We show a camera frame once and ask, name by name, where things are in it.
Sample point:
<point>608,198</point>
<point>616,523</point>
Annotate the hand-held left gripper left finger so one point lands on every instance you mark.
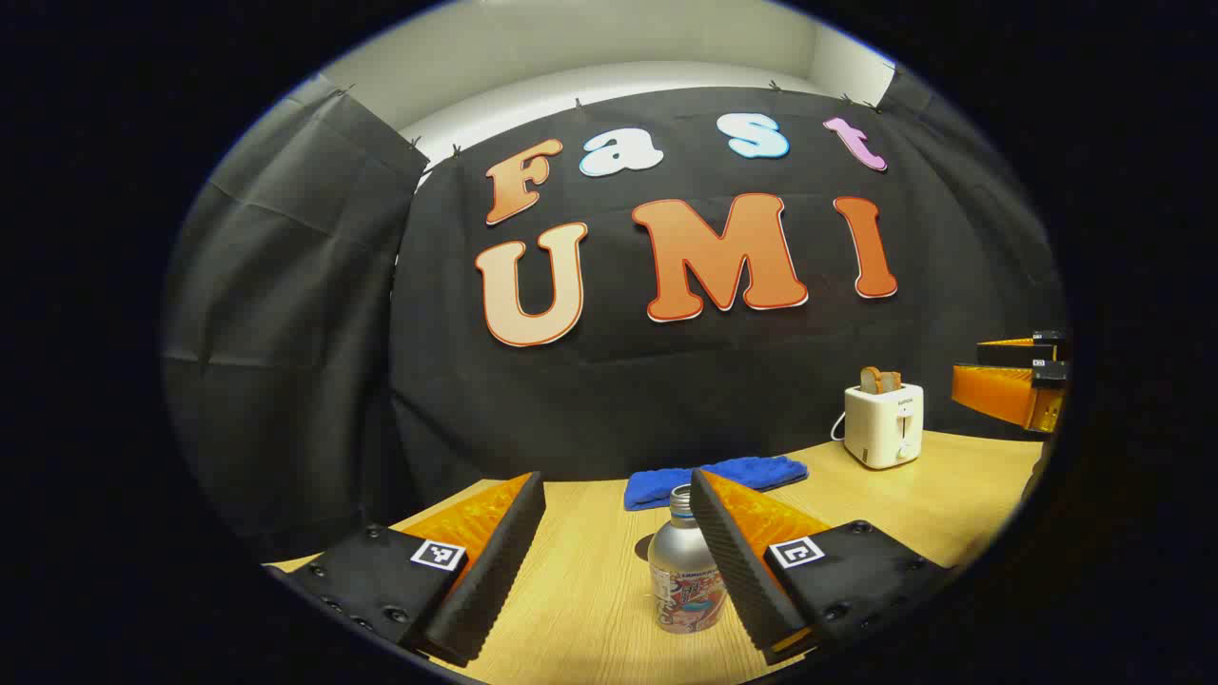
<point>495,580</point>

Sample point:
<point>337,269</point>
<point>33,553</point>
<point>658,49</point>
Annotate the dark round coaster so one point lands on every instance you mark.
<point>643,550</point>

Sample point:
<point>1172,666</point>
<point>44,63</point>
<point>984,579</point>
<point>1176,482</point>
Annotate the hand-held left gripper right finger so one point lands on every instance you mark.
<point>737,571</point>

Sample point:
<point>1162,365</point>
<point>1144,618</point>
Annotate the silver water bottle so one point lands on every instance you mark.
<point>676,571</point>

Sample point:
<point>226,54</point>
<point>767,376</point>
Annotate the brown toast slice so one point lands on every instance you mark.
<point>871,381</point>
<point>892,382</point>

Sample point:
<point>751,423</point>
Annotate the blue towel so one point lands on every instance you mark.
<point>666,485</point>

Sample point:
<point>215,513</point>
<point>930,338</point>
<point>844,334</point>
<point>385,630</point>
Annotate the white toaster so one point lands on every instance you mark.
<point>880,428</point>

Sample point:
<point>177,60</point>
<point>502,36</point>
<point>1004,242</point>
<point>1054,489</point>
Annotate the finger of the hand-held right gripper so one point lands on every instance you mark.
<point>1013,355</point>
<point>994,392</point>

